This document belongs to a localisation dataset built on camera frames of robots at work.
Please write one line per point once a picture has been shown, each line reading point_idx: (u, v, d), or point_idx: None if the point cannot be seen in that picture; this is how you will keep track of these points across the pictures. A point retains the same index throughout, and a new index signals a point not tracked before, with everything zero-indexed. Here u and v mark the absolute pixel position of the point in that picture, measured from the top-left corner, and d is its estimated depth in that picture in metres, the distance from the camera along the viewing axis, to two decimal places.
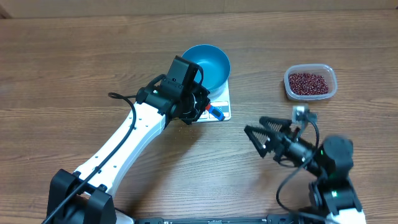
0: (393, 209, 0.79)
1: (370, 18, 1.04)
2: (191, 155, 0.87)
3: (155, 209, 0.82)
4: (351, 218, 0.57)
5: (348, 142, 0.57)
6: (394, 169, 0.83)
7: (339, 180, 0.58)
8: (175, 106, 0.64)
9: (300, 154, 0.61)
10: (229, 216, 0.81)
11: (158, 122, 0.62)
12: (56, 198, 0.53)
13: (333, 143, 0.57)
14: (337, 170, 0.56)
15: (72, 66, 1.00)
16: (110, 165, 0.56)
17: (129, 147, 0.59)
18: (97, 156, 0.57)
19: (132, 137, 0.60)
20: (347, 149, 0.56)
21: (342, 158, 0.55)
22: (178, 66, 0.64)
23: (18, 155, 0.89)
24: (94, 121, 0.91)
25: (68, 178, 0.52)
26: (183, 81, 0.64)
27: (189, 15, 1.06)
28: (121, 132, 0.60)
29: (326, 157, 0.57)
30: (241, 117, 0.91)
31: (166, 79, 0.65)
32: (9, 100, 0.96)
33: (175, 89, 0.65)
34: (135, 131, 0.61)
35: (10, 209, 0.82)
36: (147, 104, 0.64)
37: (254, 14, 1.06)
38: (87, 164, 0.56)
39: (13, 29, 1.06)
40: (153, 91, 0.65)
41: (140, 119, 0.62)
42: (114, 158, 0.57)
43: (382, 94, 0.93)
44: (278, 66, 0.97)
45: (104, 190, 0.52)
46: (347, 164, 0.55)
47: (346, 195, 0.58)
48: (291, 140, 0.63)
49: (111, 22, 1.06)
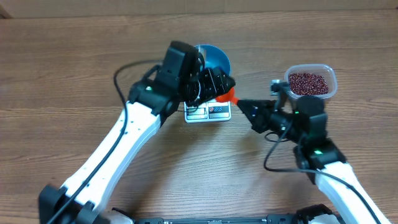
0: (394, 209, 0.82)
1: (371, 18, 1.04)
2: (191, 155, 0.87)
3: (155, 209, 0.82)
4: (337, 169, 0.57)
5: (319, 99, 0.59)
6: (394, 169, 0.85)
7: (320, 138, 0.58)
8: (170, 103, 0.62)
9: (280, 124, 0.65)
10: (229, 216, 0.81)
11: (152, 122, 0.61)
12: (45, 213, 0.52)
13: (305, 101, 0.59)
14: (315, 126, 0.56)
15: (72, 66, 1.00)
16: (99, 176, 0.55)
17: (120, 154, 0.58)
18: (86, 167, 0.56)
19: (123, 144, 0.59)
20: (319, 103, 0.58)
21: (316, 112, 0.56)
22: (173, 56, 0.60)
23: (18, 155, 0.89)
24: (94, 121, 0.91)
25: (55, 195, 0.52)
26: (179, 73, 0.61)
27: (190, 15, 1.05)
28: (111, 140, 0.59)
29: (301, 115, 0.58)
30: (241, 117, 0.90)
31: (162, 70, 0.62)
32: (8, 100, 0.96)
33: (170, 83, 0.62)
34: (127, 135, 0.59)
35: (9, 209, 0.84)
36: (139, 104, 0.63)
37: (254, 14, 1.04)
38: (76, 176, 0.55)
39: (13, 29, 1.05)
40: (147, 88, 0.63)
41: (132, 122, 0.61)
42: (104, 167, 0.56)
43: (382, 93, 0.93)
44: (278, 66, 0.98)
45: (91, 206, 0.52)
46: (323, 117, 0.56)
47: (330, 152, 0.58)
48: (271, 112, 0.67)
49: (111, 22, 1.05)
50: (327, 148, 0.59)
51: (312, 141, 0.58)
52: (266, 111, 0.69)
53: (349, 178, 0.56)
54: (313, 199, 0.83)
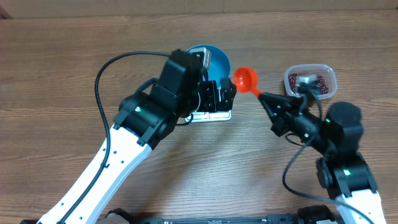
0: (393, 209, 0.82)
1: (371, 18, 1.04)
2: (191, 155, 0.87)
3: (155, 209, 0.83)
4: (364, 200, 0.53)
5: (355, 107, 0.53)
6: (393, 169, 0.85)
7: (349, 152, 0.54)
8: (164, 125, 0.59)
9: (305, 129, 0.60)
10: (229, 216, 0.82)
11: (139, 152, 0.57)
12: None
13: (339, 109, 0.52)
14: (347, 139, 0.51)
15: (72, 66, 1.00)
16: (75, 216, 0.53)
17: (99, 191, 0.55)
18: (62, 203, 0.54)
19: (102, 178, 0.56)
20: (356, 113, 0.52)
21: (351, 125, 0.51)
22: (172, 71, 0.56)
23: (18, 155, 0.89)
24: (94, 121, 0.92)
25: None
26: (176, 93, 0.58)
27: (190, 15, 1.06)
28: (89, 175, 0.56)
29: (333, 124, 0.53)
30: (241, 117, 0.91)
31: (159, 88, 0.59)
32: (8, 100, 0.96)
33: (167, 101, 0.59)
34: (107, 169, 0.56)
35: (10, 209, 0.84)
36: (125, 129, 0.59)
37: (253, 14, 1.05)
38: (51, 214, 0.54)
39: (13, 29, 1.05)
40: (137, 107, 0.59)
41: (115, 153, 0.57)
42: (79, 207, 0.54)
43: (382, 93, 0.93)
44: (278, 66, 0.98)
45: None
46: (357, 130, 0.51)
47: (358, 170, 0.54)
48: (295, 115, 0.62)
49: (111, 22, 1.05)
50: (356, 163, 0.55)
51: (339, 154, 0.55)
52: (288, 114, 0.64)
53: (376, 214, 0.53)
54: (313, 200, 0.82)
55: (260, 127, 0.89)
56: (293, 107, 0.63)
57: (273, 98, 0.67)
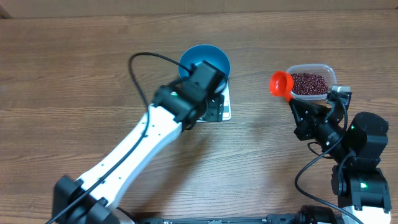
0: (394, 210, 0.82)
1: (370, 18, 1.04)
2: (191, 155, 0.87)
3: (155, 209, 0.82)
4: (374, 216, 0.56)
5: (383, 120, 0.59)
6: (393, 169, 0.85)
7: (367, 163, 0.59)
8: (194, 111, 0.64)
9: (327, 137, 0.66)
10: (229, 216, 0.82)
11: (172, 129, 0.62)
12: (60, 203, 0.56)
13: (365, 117, 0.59)
14: (369, 147, 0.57)
15: (72, 66, 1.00)
16: (115, 175, 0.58)
17: (137, 158, 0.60)
18: (103, 163, 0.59)
19: (142, 145, 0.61)
20: (382, 124, 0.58)
21: (376, 136, 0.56)
22: (204, 70, 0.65)
23: (18, 155, 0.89)
24: (94, 121, 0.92)
25: (71, 186, 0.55)
26: (206, 85, 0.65)
27: (190, 15, 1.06)
28: (127, 144, 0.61)
29: (358, 131, 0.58)
30: (241, 117, 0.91)
31: (189, 81, 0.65)
32: (8, 100, 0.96)
33: (196, 92, 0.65)
34: (147, 139, 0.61)
35: (10, 209, 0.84)
36: (163, 108, 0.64)
37: (253, 14, 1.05)
38: (92, 172, 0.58)
39: (13, 29, 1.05)
40: (172, 92, 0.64)
41: (153, 126, 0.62)
42: (119, 168, 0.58)
43: (382, 93, 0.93)
44: (278, 66, 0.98)
45: (104, 203, 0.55)
46: (382, 142, 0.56)
47: (375, 185, 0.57)
48: (320, 122, 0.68)
49: (111, 22, 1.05)
50: (372, 177, 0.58)
51: (356, 164, 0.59)
52: (314, 119, 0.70)
53: None
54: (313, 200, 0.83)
55: (260, 127, 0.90)
56: (321, 115, 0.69)
57: (303, 103, 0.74)
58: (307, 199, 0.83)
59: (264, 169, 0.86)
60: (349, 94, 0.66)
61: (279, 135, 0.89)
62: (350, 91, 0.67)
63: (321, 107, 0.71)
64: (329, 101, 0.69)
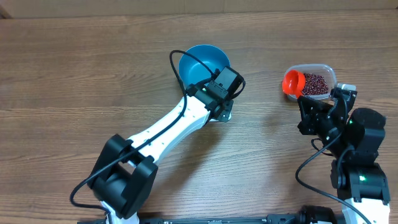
0: (394, 209, 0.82)
1: (371, 18, 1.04)
2: (191, 155, 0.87)
3: (155, 209, 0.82)
4: (372, 208, 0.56)
5: (380, 114, 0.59)
6: (394, 169, 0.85)
7: (365, 158, 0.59)
8: (218, 106, 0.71)
9: (328, 132, 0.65)
10: (229, 216, 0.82)
11: (203, 116, 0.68)
12: (107, 160, 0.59)
13: (364, 113, 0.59)
14: (367, 140, 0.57)
15: (72, 66, 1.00)
16: (159, 141, 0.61)
17: (176, 130, 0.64)
18: (148, 130, 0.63)
19: (180, 123, 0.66)
20: (380, 119, 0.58)
21: (374, 130, 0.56)
22: (227, 74, 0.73)
23: (18, 155, 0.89)
24: (94, 121, 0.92)
25: (122, 144, 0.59)
26: (228, 87, 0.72)
27: (190, 15, 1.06)
28: (170, 117, 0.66)
29: (356, 126, 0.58)
30: (241, 117, 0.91)
31: (214, 82, 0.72)
32: (8, 99, 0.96)
33: (219, 92, 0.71)
34: (183, 118, 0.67)
35: (10, 209, 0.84)
36: (194, 98, 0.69)
37: (253, 14, 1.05)
38: (140, 135, 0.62)
39: (13, 29, 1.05)
40: (203, 88, 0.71)
41: (189, 109, 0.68)
42: (163, 135, 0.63)
43: (382, 93, 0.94)
44: (278, 66, 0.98)
45: (152, 160, 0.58)
46: (379, 135, 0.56)
47: (374, 178, 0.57)
48: (323, 117, 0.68)
49: (111, 22, 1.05)
50: (371, 171, 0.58)
51: (355, 157, 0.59)
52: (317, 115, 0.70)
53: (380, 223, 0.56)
54: (313, 200, 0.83)
55: (260, 127, 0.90)
56: (324, 111, 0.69)
57: (308, 99, 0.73)
58: (307, 199, 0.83)
59: (263, 168, 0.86)
60: (354, 94, 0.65)
61: (279, 135, 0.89)
62: (355, 89, 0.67)
63: (325, 104, 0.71)
64: (332, 97, 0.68)
